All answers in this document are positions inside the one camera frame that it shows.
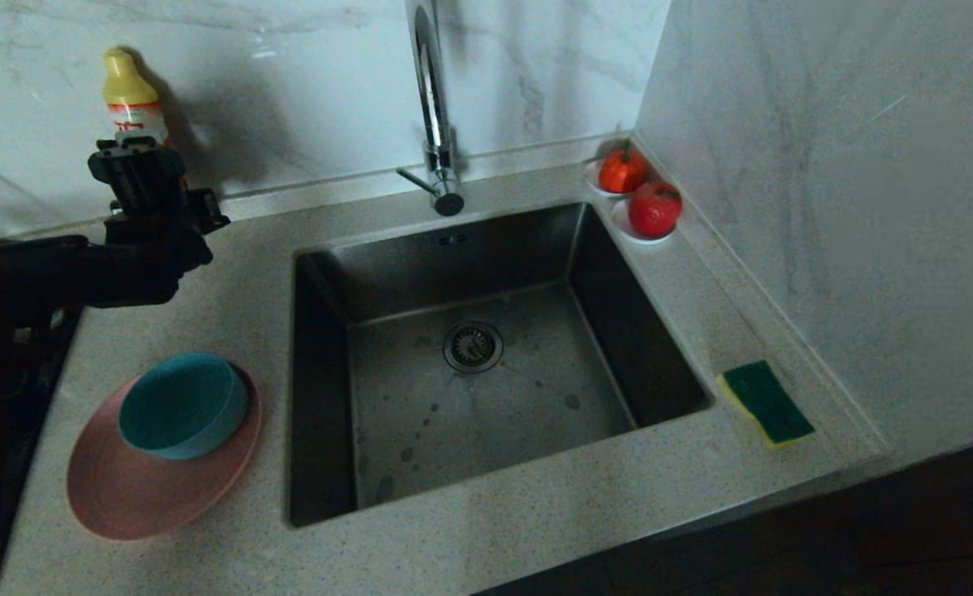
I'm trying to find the teal bowl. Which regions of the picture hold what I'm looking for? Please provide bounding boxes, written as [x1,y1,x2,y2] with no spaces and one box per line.
[118,353,250,460]

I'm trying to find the stainless steel sink basin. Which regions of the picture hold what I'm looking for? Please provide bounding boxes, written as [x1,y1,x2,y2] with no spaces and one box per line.
[286,201,713,528]

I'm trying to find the chrome faucet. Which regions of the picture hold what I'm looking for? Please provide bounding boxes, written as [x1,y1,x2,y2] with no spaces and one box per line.
[396,0,465,218]

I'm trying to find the orange-red tomato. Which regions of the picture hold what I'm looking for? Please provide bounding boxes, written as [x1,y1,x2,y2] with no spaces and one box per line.
[598,142,648,195]

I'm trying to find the round metal drain strainer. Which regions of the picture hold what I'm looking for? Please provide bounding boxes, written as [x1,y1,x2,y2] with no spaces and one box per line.
[442,322,504,374]

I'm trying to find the green and yellow sponge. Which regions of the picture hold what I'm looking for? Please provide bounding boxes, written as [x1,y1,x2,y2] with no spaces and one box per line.
[716,360,816,449]

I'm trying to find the orange detergent bottle yellow cap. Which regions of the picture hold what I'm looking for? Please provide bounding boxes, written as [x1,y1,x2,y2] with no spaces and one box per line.
[103,47,171,150]

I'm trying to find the pink plate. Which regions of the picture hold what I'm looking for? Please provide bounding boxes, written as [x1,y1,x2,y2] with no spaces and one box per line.
[66,364,263,541]

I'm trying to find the red apple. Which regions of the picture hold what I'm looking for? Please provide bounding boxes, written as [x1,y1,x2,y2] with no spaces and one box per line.
[627,181,683,239]

